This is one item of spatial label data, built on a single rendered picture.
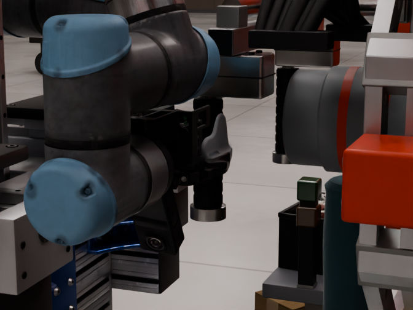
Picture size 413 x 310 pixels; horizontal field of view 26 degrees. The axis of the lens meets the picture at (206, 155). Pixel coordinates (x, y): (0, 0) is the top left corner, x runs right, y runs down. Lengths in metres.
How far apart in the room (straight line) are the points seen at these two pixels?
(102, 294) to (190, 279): 1.56
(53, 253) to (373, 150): 0.45
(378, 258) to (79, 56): 0.38
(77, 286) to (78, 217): 0.71
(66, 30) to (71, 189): 0.13
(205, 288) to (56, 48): 2.30
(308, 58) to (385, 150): 0.54
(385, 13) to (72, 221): 0.39
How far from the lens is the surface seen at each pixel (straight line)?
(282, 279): 1.77
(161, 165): 0.86
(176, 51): 0.85
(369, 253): 0.94
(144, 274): 1.53
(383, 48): 0.91
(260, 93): 1.01
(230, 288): 3.01
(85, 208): 0.74
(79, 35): 0.75
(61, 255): 1.12
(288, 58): 1.35
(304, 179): 1.67
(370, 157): 0.82
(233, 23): 1.02
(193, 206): 1.08
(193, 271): 3.16
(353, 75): 1.15
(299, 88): 1.16
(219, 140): 1.02
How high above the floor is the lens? 1.05
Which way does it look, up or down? 12 degrees down
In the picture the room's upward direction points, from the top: straight up
